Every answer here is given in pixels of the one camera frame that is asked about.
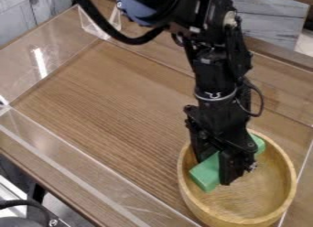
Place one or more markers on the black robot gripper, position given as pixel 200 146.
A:
pixel 217 122

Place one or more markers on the green rectangular block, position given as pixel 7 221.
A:
pixel 205 172

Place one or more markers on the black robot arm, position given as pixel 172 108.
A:
pixel 207 27

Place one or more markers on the brown wooden bowl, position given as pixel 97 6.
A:
pixel 255 201

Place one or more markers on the clear acrylic tray wall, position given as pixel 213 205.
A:
pixel 98 192

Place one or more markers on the black metal table frame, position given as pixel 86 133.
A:
pixel 49 210

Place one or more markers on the clear acrylic corner bracket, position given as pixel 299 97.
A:
pixel 91 28

